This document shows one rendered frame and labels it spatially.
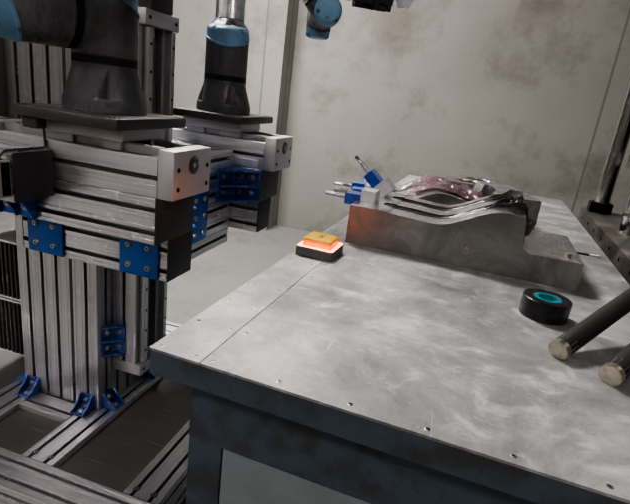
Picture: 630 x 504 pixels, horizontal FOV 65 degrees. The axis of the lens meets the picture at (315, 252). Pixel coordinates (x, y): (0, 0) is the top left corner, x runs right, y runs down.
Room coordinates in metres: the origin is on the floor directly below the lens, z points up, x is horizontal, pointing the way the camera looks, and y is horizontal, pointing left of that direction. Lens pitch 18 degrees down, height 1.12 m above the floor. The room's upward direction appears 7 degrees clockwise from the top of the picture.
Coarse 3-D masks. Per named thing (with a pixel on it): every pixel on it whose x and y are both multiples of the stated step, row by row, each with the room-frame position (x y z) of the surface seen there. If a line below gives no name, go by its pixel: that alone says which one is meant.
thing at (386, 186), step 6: (360, 162) 1.30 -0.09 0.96; (366, 168) 1.29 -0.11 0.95; (366, 174) 1.27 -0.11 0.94; (372, 174) 1.27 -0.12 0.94; (378, 174) 1.30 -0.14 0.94; (366, 180) 1.27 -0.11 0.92; (372, 180) 1.27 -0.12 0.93; (378, 180) 1.26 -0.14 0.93; (384, 180) 1.26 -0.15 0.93; (390, 180) 1.30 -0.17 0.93; (372, 186) 1.27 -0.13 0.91; (378, 186) 1.26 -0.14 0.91; (384, 186) 1.25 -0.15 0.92; (390, 186) 1.25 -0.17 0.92; (384, 192) 1.25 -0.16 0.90
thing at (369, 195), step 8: (328, 192) 1.21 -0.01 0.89; (336, 192) 1.20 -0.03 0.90; (352, 192) 1.18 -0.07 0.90; (360, 192) 1.20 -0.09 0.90; (368, 192) 1.16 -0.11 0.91; (376, 192) 1.16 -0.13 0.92; (344, 200) 1.18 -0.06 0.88; (352, 200) 1.17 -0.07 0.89; (360, 200) 1.16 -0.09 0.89; (368, 200) 1.16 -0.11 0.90; (376, 200) 1.17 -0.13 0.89
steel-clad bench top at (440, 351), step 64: (384, 256) 1.03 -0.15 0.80; (192, 320) 0.62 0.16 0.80; (256, 320) 0.64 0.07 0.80; (320, 320) 0.67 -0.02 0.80; (384, 320) 0.70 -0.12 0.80; (448, 320) 0.73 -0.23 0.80; (512, 320) 0.76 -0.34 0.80; (576, 320) 0.80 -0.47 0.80; (320, 384) 0.50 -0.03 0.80; (384, 384) 0.52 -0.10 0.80; (448, 384) 0.54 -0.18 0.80; (512, 384) 0.56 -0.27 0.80; (576, 384) 0.58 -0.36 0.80; (512, 448) 0.43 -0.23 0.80; (576, 448) 0.44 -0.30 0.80
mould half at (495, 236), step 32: (352, 224) 1.10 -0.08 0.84; (384, 224) 1.08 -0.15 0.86; (416, 224) 1.06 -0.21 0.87; (448, 224) 1.04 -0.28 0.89; (480, 224) 1.02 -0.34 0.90; (512, 224) 1.00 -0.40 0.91; (416, 256) 1.06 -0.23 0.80; (448, 256) 1.04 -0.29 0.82; (480, 256) 1.02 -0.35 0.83; (512, 256) 1.00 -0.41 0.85; (544, 256) 0.98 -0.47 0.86; (576, 256) 1.01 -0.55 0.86; (576, 288) 0.96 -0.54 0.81
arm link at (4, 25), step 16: (0, 0) 0.80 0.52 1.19; (16, 0) 0.81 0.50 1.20; (32, 0) 0.83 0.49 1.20; (48, 0) 0.85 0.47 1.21; (64, 0) 0.87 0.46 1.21; (0, 16) 0.80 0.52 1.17; (16, 16) 0.81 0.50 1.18; (32, 16) 0.83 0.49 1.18; (48, 16) 0.85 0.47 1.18; (64, 16) 0.87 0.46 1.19; (0, 32) 0.82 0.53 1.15; (16, 32) 0.83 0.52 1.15; (32, 32) 0.85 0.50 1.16; (48, 32) 0.86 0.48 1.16; (64, 32) 0.88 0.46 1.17
